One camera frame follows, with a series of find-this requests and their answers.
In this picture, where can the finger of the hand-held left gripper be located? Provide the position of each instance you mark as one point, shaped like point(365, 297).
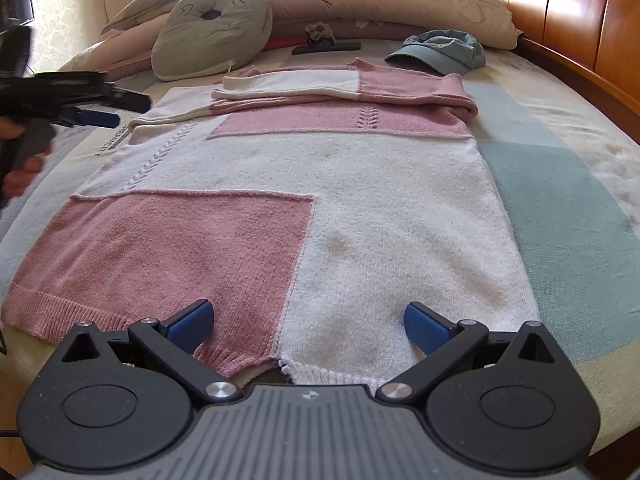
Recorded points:
point(132, 101)
point(97, 117)

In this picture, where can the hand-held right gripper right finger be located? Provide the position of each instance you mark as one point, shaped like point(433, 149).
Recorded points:
point(425, 327)

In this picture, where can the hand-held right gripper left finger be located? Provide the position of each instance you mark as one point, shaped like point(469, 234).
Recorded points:
point(192, 325)

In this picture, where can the pink and white sweater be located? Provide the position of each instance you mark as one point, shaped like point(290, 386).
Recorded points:
point(350, 200)

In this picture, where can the person's left hand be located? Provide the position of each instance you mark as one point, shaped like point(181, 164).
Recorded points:
point(27, 172)

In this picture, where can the black television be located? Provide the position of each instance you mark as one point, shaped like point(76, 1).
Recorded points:
point(15, 0)

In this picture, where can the grey cat-face cushion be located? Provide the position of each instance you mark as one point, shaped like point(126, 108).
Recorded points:
point(210, 30)

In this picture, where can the red cloth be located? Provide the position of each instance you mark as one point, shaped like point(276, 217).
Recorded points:
point(277, 44)

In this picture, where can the pastel checked bedsheet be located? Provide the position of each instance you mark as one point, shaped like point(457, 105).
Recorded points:
point(560, 210)

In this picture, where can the crochet flower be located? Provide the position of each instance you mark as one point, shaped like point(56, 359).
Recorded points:
point(319, 32)

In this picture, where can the blue cap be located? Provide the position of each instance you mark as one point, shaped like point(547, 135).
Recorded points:
point(440, 55)

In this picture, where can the long beige floral pillow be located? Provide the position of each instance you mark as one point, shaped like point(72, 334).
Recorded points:
point(400, 0)

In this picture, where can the wooden bed headboard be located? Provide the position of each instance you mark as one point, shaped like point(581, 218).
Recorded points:
point(575, 15)

